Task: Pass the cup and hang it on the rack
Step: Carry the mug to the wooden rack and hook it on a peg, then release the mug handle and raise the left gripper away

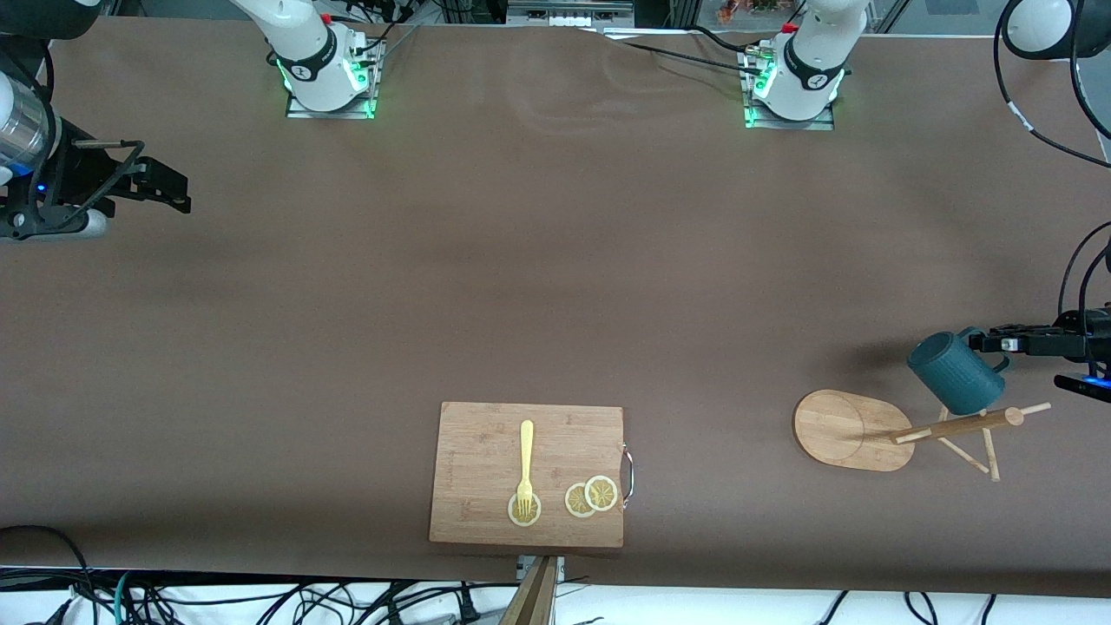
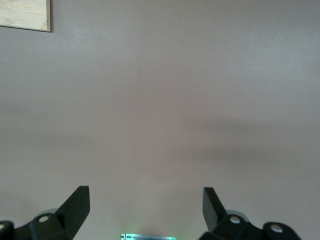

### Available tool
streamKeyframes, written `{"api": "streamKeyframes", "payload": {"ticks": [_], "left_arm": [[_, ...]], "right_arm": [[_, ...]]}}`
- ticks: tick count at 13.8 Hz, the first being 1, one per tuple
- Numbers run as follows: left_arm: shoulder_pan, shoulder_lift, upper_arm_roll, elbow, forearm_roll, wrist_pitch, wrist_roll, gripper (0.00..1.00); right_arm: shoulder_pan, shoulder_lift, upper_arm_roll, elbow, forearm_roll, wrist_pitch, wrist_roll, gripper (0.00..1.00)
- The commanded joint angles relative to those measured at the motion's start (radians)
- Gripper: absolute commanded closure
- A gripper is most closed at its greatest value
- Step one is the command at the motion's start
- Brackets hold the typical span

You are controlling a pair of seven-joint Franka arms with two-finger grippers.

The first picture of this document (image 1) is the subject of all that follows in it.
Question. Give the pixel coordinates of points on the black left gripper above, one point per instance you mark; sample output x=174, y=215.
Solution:
x=1079, y=339

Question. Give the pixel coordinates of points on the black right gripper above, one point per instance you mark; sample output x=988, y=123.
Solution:
x=81, y=176

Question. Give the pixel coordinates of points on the teal ribbed mug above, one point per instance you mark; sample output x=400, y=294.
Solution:
x=955, y=378

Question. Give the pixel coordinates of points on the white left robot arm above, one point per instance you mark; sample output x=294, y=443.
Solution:
x=807, y=78

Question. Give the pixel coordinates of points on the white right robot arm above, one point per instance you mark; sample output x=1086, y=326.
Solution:
x=304, y=52

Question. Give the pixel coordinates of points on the wooden cup rack with pegs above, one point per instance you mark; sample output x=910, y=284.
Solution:
x=846, y=430

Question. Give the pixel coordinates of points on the brown table cover mat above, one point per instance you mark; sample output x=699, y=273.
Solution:
x=555, y=260

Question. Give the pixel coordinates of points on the bamboo cutting board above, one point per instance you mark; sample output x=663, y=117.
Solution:
x=477, y=469

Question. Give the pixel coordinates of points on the lemon slice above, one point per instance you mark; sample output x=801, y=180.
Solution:
x=601, y=493
x=514, y=516
x=575, y=502

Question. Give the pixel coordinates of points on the yellow plastic fork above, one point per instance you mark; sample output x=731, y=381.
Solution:
x=526, y=451

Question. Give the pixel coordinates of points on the wooden beam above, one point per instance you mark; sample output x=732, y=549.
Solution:
x=531, y=603

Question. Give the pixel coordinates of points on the small metal bracket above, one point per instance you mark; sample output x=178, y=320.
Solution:
x=561, y=569

